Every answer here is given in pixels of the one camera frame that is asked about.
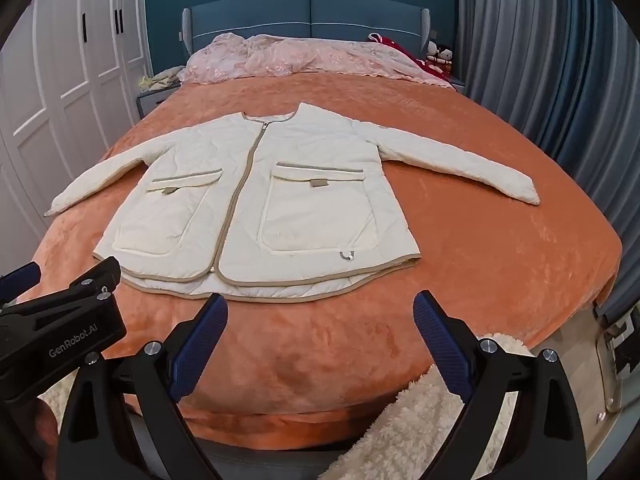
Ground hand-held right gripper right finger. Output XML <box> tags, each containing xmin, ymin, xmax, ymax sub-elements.
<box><xmin>413</xmin><ymin>290</ymin><xmax>589</xmax><ymax>480</ymax></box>

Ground dark bedside table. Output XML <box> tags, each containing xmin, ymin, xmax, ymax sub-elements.
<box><xmin>136</xmin><ymin>82</ymin><xmax>182</xmax><ymax>122</ymax></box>

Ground beige crumpled cloth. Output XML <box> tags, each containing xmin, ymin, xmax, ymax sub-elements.
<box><xmin>142</xmin><ymin>66</ymin><xmax>187</xmax><ymax>93</ymax></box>

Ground black metal frame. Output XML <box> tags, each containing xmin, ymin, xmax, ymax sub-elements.
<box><xmin>592</xmin><ymin>297</ymin><xmax>640</xmax><ymax>413</ymax></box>

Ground white panelled wardrobe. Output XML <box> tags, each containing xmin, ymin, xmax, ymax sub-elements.
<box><xmin>0</xmin><ymin>0</ymin><xmax>152</xmax><ymax>263</ymax></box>

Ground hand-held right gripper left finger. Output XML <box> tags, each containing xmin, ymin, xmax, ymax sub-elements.
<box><xmin>57</xmin><ymin>292</ymin><xmax>229</xmax><ymax>480</ymax></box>

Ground blue-grey curtain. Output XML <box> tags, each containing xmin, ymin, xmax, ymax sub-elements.
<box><xmin>456</xmin><ymin>0</ymin><xmax>640</xmax><ymax>243</ymax></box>

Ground white quilted blanket tan trim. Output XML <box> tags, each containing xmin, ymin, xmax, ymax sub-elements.
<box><xmin>44</xmin><ymin>102</ymin><xmax>542</xmax><ymax>303</ymax></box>

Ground blue upholstered headboard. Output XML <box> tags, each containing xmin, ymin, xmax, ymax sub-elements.
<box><xmin>182</xmin><ymin>0</ymin><xmax>432</xmax><ymax>60</ymax></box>

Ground pink floral quilt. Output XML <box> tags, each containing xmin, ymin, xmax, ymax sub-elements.
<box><xmin>177</xmin><ymin>32</ymin><xmax>457</xmax><ymax>92</ymax></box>

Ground orange plush blanket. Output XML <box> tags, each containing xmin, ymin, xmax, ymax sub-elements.
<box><xmin>22</xmin><ymin>72</ymin><xmax>623</xmax><ymax>443</ymax></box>

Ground red cloth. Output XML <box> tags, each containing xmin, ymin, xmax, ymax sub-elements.
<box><xmin>368</xmin><ymin>32</ymin><xmax>452</xmax><ymax>82</ymax></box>

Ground white fluffy fleece garment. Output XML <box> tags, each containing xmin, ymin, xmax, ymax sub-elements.
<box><xmin>322</xmin><ymin>334</ymin><xmax>532</xmax><ymax>480</ymax></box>

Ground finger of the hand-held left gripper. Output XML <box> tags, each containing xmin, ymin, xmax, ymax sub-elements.
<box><xmin>0</xmin><ymin>261</ymin><xmax>42</xmax><ymax>306</ymax></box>
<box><xmin>64</xmin><ymin>255</ymin><xmax>122</xmax><ymax>306</ymax></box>

